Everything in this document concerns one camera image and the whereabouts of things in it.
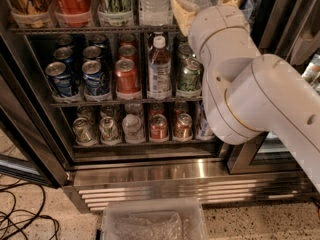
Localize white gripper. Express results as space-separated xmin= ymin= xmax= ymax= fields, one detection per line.
xmin=170 ymin=0 xmax=254 ymax=56

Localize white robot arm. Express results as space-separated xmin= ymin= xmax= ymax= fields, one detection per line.
xmin=171 ymin=0 xmax=320 ymax=190

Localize brown tea bottle white cap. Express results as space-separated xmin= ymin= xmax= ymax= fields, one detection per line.
xmin=148 ymin=36 xmax=172 ymax=99

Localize green can top shelf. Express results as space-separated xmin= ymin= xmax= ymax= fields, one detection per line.
xmin=98 ymin=0 xmax=133 ymax=26

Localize red soda can middle shelf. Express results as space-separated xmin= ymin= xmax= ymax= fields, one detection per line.
xmin=114 ymin=59 xmax=142 ymax=100

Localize small bottle bottom shelf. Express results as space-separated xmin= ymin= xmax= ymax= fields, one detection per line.
xmin=196 ymin=102 xmax=214 ymax=140

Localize orange can bottom shelf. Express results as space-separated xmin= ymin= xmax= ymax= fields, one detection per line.
xmin=173 ymin=113 xmax=193 ymax=141

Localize red can bottom shelf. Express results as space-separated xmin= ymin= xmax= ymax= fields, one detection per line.
xmin=150 ymin=114 xmax=169 ymax=142

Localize stainless steel fridge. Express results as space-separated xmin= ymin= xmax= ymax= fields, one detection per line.
xmin=0 ymin=0 xmax=319 ymax=213

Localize gold can top shelf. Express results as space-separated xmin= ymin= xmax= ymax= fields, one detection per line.
xmin=9 ymin=0 xmax=52 ymax=28

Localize open fridge door left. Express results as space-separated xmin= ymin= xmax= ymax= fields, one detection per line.
xmin=0 ymin=38 xmax=68 ymax=188

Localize green can behind front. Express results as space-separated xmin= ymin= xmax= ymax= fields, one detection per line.
xmin=177 ymin=43 xmax=195 ymax=66

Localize green ginger ale can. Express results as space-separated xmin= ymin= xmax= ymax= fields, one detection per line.
xmin=177 ymin=57 xmax=201 ymax=97

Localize red can behind front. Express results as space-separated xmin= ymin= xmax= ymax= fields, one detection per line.
xmin=118 ymin=45 xmax=137 ymax=63

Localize blue pepsi can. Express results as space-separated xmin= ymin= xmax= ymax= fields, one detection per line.
xmin=45 ymin=61 xmax=80 ymax=100
xmin=53 ymin=47 xmax=81 ymax=86
xmin=82 ymin=60 xmax=111 ymax=102
xmin=82 ymin=46 xmax=107 ymax=64

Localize blue Pepsi can middle left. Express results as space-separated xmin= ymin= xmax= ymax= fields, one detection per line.
xmin=53 ymin=47 xmax=81 ymax=86

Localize blue Pepsi can front left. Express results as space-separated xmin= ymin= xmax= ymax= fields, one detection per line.
xmin=45 ymin=61 xmax=80 ymax=100

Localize green can bottom left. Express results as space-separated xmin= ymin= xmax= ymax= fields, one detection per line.
xmin=72 ymin=117 xmax=98 ymax=147

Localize clear plastic bin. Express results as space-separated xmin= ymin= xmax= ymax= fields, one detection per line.
xmin=100 ymin=198 xmax=209 ymax=240

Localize top wire shelf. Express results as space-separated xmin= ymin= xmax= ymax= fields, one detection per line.
xmin=9 ymin=25 xmax=179 ymax=35

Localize wire shelf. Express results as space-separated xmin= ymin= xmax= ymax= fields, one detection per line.
xmin=9 ymin=25 xmax=179 ymax=35
xmin=50 ymin=96 xmax=202 ymax=108

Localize middle wire shelf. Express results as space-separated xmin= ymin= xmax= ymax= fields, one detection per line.
xmin=50 ymin=96 xmax=202 ymax=108

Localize black cables on floor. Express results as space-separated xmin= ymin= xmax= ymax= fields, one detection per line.
xmin=0 ymin=173 xmax=61 ymax=240

